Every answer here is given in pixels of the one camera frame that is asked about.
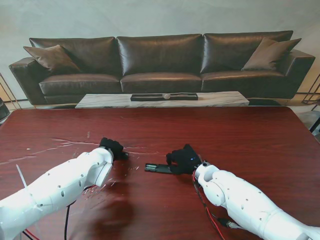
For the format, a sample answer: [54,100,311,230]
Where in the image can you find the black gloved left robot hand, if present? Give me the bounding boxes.
[98,136,125,163]

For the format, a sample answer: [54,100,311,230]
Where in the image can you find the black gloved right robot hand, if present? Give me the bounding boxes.
[165,143,204,176]

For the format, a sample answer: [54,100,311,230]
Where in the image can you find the black remote control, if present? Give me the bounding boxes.
[144,162,181,175]

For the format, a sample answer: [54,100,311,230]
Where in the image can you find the white marble coffee table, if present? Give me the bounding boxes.
[74,90,250,110]

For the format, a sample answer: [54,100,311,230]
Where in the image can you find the black rectangular tray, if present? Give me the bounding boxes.
[130,92,199,102]

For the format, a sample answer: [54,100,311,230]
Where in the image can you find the dark brown leather sofa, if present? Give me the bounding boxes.
[8,30,316,106]

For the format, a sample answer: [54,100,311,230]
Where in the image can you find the brown sofa cushion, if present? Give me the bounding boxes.
[241,37,303,72]
[23,44,82,74]

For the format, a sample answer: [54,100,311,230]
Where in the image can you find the black leather seat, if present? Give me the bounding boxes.
[0,96,11,124]

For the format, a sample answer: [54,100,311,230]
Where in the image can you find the red black right arm cables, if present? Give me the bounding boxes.
[191,172,227,240]

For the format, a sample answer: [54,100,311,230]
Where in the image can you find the red black arm cables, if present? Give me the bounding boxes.
[22,199,78,240]
[191,172,227,240]

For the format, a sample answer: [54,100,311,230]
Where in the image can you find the black plug with grey cable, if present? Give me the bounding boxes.
[217,217,240,230]

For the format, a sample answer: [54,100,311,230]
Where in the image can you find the red black left arm cables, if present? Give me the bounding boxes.
[22,199,78,240]

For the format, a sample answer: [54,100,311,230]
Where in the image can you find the white cable tie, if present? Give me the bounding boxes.
[16,164,43,213]

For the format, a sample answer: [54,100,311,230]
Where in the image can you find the thin metal side table frame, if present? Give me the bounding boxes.
[296,73,320,105]
[0,72,26,111]

